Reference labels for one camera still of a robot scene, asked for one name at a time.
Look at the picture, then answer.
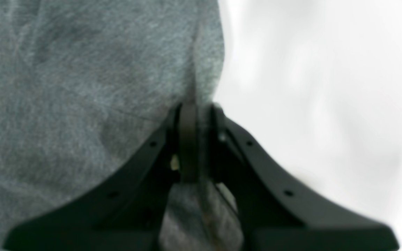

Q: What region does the grey t-shirt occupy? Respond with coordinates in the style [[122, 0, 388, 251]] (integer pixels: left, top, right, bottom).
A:
[[0, 0, 244, 251]]

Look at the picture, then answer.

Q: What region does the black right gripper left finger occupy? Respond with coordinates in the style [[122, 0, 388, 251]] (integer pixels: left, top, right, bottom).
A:
[[3, 103, 198, 251]]

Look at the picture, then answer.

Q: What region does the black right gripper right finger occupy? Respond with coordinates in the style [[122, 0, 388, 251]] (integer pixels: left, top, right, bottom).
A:
[[211, 104, 399, 251]]

